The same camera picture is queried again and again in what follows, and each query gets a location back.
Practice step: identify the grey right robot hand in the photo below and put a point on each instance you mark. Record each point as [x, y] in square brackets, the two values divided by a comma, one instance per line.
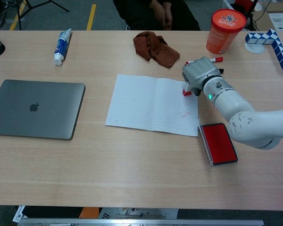
[200, 70]

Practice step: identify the small red white stamp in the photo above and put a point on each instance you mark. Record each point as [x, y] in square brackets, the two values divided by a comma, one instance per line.
[186, 93]

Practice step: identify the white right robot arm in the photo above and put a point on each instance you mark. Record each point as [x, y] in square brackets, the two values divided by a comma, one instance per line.
[245, 117]

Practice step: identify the red capped whiteboard marker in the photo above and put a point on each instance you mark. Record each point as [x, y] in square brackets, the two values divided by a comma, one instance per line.
[218, 59]

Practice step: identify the open lined notebook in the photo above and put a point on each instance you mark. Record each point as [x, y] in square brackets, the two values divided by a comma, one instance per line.
[136, 103]

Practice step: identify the orange plastic canister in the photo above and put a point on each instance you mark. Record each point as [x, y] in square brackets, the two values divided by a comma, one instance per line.
[220, 35]

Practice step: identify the crumpled brown cloth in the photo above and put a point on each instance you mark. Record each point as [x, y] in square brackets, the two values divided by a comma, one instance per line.
[155, 49]

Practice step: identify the white round disc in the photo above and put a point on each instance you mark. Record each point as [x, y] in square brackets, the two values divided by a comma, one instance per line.
[254, 49]

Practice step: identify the blue white snake puzzle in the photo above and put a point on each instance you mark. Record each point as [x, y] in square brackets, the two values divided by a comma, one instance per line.
[259, 38]

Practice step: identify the red ink pad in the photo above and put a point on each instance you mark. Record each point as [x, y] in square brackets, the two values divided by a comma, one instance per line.
[218, 143]

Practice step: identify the seated person in black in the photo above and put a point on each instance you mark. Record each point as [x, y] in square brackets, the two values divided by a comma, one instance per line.
[141, 14]

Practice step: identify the white foam tray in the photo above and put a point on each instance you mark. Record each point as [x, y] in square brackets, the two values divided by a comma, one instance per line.
[281, 21]

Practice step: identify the blue white toothpaste tube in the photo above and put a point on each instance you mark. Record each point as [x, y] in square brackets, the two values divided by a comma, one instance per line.
[61, 47]

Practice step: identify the white device under table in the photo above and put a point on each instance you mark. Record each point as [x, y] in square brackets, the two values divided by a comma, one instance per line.
[136, 213]

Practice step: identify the grey closed laptop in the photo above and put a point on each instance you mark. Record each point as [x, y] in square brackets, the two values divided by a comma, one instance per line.
[33, 108]

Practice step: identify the black tripod stand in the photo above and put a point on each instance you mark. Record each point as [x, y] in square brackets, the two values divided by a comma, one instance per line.
[29, 7]

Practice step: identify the white paper label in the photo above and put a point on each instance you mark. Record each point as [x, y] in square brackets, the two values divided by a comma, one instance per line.
[19, 214]

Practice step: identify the aluminium profile rail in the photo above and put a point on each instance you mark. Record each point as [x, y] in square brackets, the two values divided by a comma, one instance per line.
[132, 222]

